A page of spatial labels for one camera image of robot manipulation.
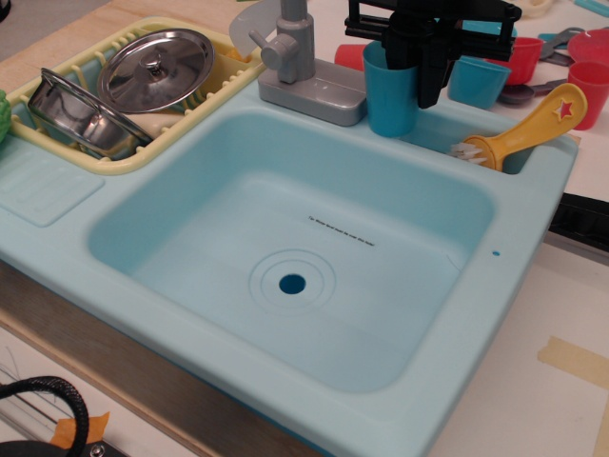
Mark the blue plastic plates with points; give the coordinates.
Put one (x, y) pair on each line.
(483, 27)

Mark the light blue toy sink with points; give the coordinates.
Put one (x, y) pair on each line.
(343, 284)

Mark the red plastic bowl cup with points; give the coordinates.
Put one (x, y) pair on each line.
(523, 60)

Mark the cream plastic object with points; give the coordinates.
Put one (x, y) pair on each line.
(535, 8)

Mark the steel pot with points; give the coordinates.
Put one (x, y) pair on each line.
(82, 117)

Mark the red cup behind faucet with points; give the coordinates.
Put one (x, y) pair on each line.
(350, 56)

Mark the orange tape piece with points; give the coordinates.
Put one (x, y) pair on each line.
(65, 431)

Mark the grey plastic spoon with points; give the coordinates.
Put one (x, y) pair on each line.
(522, 94)

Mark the red plastic cup right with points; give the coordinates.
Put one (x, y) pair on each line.
(592, 78)

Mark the green toy at left edge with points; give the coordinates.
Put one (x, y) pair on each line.
(5, 115)

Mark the steel pot lid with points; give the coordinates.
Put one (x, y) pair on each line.
(156, 71)

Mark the yellow dish rack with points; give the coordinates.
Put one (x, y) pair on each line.
(228, 76)

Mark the grey plastic plate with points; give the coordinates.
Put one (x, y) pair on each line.
(245, 28)

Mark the red bowl far right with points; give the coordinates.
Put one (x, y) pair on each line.
(590, 46)

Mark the tall blue plastic cup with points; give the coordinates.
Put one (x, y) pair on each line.
(392, 95)

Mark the grey plastic utensil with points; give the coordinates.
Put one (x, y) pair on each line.
(553, 43)

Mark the yellow dish brush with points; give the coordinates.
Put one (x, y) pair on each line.
(559, 112)

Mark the short blue plastic cup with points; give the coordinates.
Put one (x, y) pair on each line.
(477, 82)

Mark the black bar at right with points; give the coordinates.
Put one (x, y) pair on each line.
(582, 219)

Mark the grey toy faucet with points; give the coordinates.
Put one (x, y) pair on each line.
(295, 78)

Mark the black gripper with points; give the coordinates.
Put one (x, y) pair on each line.
(429, 34)

